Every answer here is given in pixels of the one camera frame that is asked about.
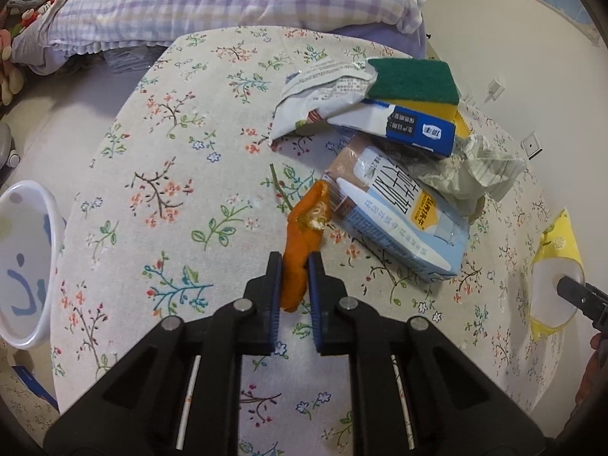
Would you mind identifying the person's right hand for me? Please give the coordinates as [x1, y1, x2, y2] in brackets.
[576, 332, 608, 407]

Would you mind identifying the yellow patterned wrapper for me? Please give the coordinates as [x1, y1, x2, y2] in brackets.
[529, 208, 586, 342]

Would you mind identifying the stuffed toy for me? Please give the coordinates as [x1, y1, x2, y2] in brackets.
[0, 7, 43, 106]

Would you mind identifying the white plastic basin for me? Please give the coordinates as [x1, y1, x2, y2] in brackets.
[0, 179, 67, 350]

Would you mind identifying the blue box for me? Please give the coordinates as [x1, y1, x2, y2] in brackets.
[12, 365, 60, 414]

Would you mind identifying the white printed torn wrapper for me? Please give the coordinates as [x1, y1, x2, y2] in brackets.
[268, 59, 381, 150]

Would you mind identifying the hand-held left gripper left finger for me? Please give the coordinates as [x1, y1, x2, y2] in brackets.
[44, 252, 284, 456]

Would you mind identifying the bed with purple sheet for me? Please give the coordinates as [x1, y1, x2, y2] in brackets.
[328, 21, 428, 60]

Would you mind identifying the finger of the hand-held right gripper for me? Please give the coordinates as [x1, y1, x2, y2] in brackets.
[557, 274, 608, 336]

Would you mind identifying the grey chair base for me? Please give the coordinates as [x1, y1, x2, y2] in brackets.
[0, 121, 22, 168]

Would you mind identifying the crumpled white paper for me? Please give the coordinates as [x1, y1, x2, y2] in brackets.
[418, 134, 526, 215]

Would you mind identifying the bed with plaid quilt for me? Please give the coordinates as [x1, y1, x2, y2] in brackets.
[12, 0, 428, 65]

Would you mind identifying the blue and white carton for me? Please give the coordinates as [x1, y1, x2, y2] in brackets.
[328, 99, 458, 158]

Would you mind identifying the green and yellow sponge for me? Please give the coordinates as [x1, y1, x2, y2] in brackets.
[363, 58, 461, 127]

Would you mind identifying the brown and blue paper bag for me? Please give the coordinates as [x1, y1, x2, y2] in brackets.
[323, 135, 471, 283]

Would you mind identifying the floral tablecloth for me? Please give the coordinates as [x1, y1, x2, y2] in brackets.
[50, 26, 571, 456]

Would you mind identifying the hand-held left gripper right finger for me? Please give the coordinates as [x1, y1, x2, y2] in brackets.
[308, 252, 548, 456]

